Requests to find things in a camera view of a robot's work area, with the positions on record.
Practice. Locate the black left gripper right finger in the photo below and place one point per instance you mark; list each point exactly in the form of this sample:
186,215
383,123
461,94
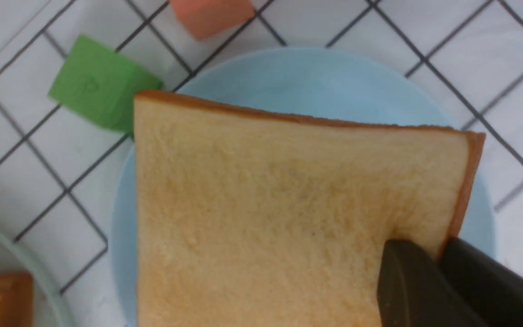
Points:
491,290

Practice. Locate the orange foam cube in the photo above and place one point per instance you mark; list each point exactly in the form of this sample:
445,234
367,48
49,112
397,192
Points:
206,18

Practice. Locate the white grid tablecloth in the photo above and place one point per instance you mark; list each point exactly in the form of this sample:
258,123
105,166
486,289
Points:
58,172

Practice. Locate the pale green bread plate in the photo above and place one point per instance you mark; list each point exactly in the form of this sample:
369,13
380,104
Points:
50,309

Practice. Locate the sandwich bread slice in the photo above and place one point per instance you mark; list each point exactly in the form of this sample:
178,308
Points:
248,218

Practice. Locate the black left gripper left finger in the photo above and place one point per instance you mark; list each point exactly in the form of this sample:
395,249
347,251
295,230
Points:
413,292

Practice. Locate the green foam cube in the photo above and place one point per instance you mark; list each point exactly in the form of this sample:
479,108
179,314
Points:
99,85

